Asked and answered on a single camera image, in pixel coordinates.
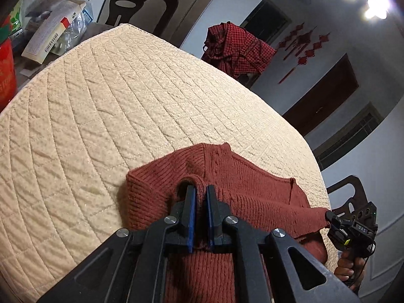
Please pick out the cream quilted table mat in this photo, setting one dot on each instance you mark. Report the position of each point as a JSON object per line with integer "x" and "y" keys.
{"x": 110, "y": 116}

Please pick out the rust brown knit sweater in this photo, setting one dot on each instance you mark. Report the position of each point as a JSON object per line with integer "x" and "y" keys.
{"x": 258, "y": 195}

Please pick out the dark window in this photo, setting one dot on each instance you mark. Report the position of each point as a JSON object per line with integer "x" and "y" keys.
{"x": 268, "y": 15}

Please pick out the red reindeer bottle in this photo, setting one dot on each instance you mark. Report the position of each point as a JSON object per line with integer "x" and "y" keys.
{"x": 6, "y": 75}

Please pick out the dark brown door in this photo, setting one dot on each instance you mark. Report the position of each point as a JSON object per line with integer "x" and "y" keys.
{"x": 322, "y": 97}

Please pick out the long red knot wall ornament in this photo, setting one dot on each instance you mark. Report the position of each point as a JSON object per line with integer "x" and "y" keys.
{"x": 303, "y": 60}

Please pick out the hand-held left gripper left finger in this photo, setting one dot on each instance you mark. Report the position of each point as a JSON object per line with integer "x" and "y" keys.
{"x": 189, "y": 214}

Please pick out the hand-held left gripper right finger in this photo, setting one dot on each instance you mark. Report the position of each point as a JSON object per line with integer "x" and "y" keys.
{"x": 210, "y": 214}

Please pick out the dark wooden chair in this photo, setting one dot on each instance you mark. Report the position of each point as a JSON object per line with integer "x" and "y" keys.
{"x": 361, "y": 192}

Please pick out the person's right hand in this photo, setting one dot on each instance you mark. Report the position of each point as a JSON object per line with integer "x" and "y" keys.
{"x": 344, "y": 266}

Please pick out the white cardboard box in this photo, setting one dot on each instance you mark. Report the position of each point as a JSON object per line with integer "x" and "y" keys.
{"x": 47, "y": 34}

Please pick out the red plaid shirt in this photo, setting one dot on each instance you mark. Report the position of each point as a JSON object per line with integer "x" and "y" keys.
{"x": 240, "y": 50}

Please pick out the black chair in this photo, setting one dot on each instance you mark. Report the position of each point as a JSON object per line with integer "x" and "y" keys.
{"x": 157, "y": 9}

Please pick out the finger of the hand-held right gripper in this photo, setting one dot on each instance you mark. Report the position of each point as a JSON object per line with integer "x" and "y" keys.
{"x": 332, "y": 219}

